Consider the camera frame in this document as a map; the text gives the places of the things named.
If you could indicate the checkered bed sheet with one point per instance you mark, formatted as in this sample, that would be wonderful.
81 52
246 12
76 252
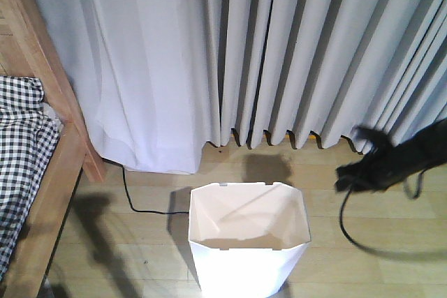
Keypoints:
30 131

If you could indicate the grey curtain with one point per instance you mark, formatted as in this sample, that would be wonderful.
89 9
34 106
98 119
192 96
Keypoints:
158 79

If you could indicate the wooden bed frame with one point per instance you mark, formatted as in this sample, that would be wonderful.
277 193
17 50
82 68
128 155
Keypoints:
28 51

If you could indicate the white plastic trash bin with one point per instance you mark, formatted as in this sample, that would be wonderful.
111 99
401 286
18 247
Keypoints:
246 238

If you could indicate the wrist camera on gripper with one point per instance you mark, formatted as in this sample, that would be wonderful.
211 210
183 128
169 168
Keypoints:
379 140

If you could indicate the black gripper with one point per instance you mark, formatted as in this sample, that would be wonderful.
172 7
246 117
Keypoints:
377 171

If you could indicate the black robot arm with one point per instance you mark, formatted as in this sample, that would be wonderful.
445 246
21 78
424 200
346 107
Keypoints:
428 145

